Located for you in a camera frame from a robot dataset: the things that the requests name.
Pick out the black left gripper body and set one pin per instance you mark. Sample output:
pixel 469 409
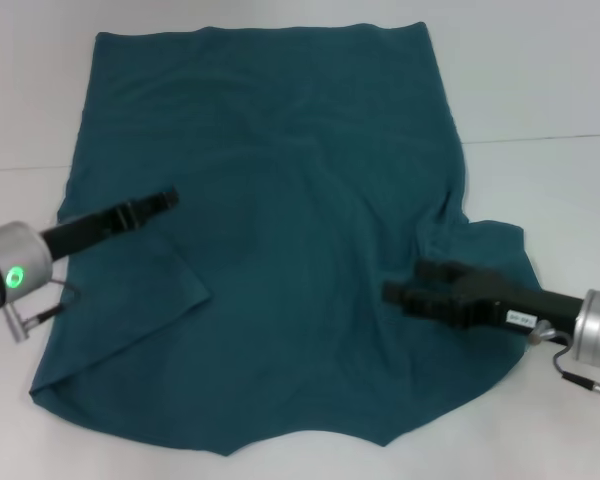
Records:
pixel 80 232

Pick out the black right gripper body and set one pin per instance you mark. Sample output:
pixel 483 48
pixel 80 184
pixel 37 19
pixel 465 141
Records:
pixel 515 302

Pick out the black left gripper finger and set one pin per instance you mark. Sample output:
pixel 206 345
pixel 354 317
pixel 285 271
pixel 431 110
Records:
pixel 150 207

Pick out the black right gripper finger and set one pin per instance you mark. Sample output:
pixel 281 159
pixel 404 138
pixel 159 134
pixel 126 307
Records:
pixel 437 272
pixel 420 302

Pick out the teal blue t-shirt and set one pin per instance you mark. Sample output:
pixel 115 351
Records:
pixel 290 175

